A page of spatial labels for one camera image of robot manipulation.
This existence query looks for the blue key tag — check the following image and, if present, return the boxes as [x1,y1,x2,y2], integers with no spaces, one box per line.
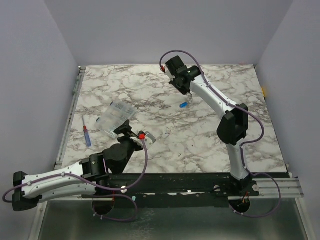
[179,102,188,108]

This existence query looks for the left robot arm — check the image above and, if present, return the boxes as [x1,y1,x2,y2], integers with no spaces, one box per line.
[2,120,146,212]

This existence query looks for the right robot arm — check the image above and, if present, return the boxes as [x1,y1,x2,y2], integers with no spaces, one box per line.
[160,56,251,196]

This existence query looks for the clear plastic screw box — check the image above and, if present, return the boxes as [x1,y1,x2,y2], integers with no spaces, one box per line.
[94,98,137,139]

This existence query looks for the blue red screwdriver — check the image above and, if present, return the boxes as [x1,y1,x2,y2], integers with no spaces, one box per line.
[81,115,92,148]

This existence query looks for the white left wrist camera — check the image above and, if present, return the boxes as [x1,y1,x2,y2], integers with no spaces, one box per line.
[132,131,156,150]

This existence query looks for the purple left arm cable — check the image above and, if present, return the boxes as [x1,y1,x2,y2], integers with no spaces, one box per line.
[2,138,150,223]

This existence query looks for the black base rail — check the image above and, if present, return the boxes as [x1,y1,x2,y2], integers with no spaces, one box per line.
[92,171,266,210]

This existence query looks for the aluminium frame rail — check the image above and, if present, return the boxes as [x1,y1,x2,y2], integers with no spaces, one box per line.
[255,178,304,199]

